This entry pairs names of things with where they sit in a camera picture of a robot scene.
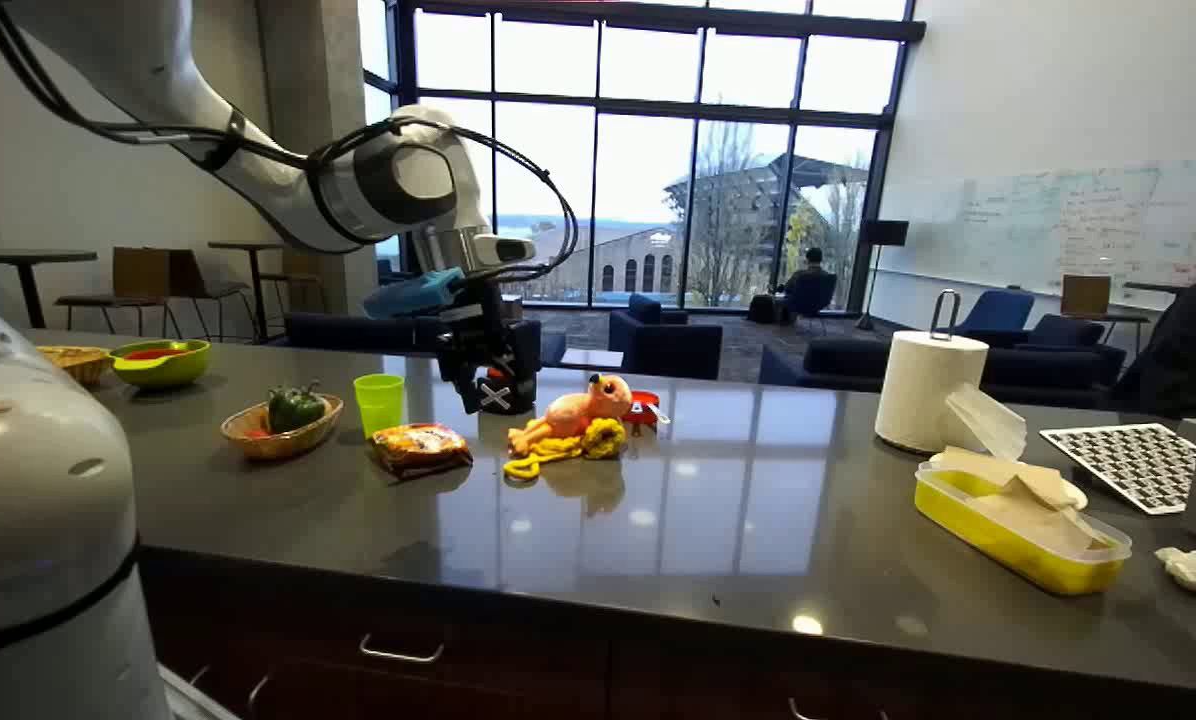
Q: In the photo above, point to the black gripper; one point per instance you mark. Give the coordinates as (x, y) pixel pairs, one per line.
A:
(484, 332)

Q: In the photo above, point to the black box with orange button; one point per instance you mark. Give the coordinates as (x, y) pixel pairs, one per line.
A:
(503, 394)

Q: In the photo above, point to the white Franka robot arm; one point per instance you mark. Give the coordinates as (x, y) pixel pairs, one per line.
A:
(37, 505)

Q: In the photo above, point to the low coffee table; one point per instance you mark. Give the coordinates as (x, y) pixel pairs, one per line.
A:
(595, 356)

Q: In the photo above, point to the orange and yellow plush toy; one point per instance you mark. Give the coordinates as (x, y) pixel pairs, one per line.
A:
(574, 426)

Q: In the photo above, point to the green plastic cup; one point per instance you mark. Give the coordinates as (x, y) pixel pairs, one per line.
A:
(380, 401)

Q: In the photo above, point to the long navy sofa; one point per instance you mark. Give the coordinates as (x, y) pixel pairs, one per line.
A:
(359, 332)

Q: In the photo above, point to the navy armchair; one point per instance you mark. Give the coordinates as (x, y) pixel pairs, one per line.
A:
(662, 347)

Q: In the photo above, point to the green bell pepper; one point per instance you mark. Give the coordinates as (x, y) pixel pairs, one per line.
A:
(292, 405)

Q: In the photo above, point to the woven wicker basket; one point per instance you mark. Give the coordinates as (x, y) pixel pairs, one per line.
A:
(274, 439)

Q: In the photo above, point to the dark high table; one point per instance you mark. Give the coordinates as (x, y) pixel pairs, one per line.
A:
(253, 253)
(25, 261)

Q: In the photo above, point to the distant person by window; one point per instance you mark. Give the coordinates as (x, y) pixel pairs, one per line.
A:
(806, 284)

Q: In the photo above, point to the dark navy couch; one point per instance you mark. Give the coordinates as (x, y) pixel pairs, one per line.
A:
(1062, 363)
(831, 363)

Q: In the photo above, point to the green bowl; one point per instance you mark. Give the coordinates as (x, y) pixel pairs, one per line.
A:
(161, 363)

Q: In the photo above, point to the brown chair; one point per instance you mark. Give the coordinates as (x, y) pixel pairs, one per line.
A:
(138, 280)

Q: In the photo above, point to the white paper towel roll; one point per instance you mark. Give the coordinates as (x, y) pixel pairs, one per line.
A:
(927, 394)

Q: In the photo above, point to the yellow bowl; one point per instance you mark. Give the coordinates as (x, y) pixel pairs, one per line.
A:
(77, 363)

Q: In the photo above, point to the bright blue chair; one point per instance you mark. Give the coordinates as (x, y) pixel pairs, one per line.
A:
(997, 313)

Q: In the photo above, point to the yellow plastic container with lid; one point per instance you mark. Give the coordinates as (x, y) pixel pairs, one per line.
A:
(1017, 526)

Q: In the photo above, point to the wooden chair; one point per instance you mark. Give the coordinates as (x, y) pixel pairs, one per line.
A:
(1084, 296)

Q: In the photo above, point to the black and white checkerboard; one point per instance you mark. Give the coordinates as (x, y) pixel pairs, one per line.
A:
(1138, 465)

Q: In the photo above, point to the seated person in dark clothes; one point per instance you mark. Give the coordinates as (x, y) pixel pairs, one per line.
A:
(1191, 352)

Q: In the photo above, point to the teal wrist camera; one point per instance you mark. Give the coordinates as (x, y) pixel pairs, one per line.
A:
(411, 293)

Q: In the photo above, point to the black window frame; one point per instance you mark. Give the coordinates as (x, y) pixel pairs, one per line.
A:
(599, 109)

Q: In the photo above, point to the black wall speaker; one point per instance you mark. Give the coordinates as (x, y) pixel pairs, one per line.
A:
(888, 232)

